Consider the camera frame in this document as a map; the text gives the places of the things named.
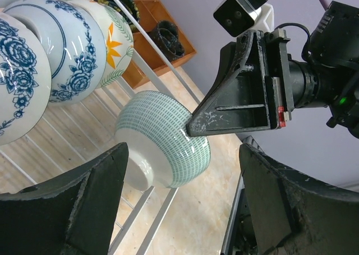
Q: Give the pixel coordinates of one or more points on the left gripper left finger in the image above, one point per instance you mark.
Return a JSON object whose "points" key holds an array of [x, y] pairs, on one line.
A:
{"points": [[64, 207]]}

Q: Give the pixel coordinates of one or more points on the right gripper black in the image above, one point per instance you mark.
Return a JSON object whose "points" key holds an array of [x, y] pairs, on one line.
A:
{"points": [[237, 100]]}

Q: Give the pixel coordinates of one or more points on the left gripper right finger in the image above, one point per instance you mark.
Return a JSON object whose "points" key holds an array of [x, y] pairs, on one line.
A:
{"points": [[293, 213]]}

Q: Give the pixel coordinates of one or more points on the pale green ringed bowl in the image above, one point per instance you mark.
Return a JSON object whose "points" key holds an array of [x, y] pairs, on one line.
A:
{"points": [[160, 152]]}

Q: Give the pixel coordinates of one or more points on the yellow floral bowl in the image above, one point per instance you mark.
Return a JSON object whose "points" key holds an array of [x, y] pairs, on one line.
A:
{"points": [[117, 36]]}

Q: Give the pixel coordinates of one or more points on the blue white patterned bowl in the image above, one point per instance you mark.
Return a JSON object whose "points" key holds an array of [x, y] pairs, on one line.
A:
{"points": [[74, 44]]}

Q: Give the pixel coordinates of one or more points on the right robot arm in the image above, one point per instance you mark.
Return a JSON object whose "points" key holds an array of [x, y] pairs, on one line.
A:
{"points": [[327, 75]]}

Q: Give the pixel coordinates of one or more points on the black round object in tray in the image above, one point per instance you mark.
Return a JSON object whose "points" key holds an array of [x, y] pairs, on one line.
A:
{"points": [[165, 36]]}

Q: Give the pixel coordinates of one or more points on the wooden compartment tray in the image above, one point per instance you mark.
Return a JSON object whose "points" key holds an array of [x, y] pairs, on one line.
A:
{"points": [[148, 13]]}

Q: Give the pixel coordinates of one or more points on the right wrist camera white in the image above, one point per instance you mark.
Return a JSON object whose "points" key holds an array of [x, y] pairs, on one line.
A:
{"points": [[238, 16]]}

